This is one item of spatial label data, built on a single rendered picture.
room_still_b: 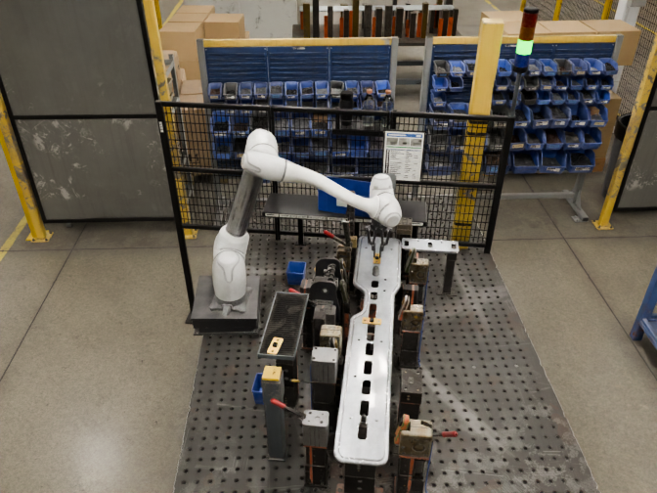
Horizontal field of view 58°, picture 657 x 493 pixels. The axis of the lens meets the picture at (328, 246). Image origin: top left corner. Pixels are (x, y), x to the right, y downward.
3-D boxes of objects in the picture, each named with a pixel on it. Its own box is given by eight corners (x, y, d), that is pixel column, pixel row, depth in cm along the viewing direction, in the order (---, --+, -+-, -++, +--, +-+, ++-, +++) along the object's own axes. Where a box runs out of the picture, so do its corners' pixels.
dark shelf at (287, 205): (426, 227, 320) (426, 222, 318) (261, 216, 328) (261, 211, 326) (425, 205, 338) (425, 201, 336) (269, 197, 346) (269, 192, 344)
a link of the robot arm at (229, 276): (213, 302, 288) (209, 268, 274) (214, 278, 302) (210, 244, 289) (246, 300, 290) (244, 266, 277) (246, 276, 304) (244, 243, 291)
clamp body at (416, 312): (420, 372, 273) (427, 315, 254) (393, 370, 275) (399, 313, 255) (419, 358, 281) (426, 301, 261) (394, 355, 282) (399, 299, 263)
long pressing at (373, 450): (395, 468, 199) (396, 465, 198) (328, 461, 201) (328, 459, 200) (401, 239, 312) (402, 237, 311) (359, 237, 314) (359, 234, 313)
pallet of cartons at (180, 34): (242, 126, 679) (234, 31, 620) (172, 125, 680) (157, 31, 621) (254, 89, 778) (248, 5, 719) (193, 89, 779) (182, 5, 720)
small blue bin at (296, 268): (303, 287, 325) (303, 273, 320) (285, 285, 326) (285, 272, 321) (306, 275, 334) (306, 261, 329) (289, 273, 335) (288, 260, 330)
